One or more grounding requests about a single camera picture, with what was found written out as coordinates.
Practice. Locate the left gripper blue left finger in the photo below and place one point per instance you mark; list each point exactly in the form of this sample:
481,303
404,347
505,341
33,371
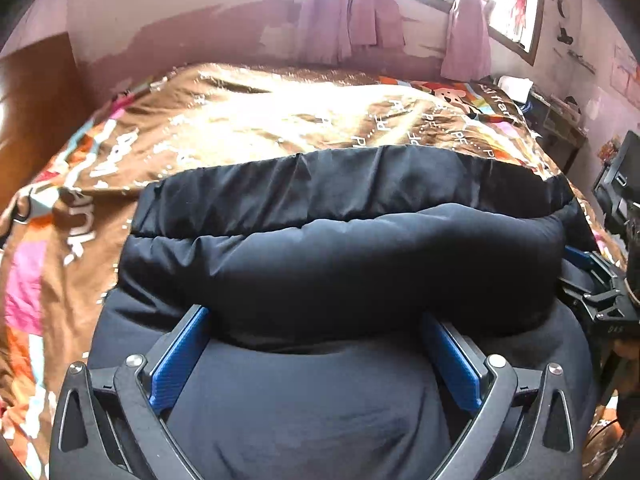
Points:
111,422

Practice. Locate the pink curtain right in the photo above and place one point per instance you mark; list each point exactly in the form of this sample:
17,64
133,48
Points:
467,54

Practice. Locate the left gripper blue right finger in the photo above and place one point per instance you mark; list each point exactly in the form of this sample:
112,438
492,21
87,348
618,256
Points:
521,422

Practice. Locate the brown wooden headboard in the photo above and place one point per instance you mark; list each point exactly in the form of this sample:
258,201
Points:
43,102

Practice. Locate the small wooden side table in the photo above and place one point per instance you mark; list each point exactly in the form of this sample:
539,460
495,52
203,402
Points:
556,126

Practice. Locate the white pillow by window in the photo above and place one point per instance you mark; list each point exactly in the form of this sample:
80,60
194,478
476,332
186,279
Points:
516,88

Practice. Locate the dark navy padded jacket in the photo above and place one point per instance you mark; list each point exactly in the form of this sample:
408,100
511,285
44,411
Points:
316,270

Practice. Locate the pink curtain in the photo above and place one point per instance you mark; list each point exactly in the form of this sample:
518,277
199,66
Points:
467,54
331,31

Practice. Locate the pink curtain left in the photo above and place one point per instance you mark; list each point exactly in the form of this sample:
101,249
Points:
331,31

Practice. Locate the colourful cartoon bed cover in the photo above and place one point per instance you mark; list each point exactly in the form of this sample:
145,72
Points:
62,232

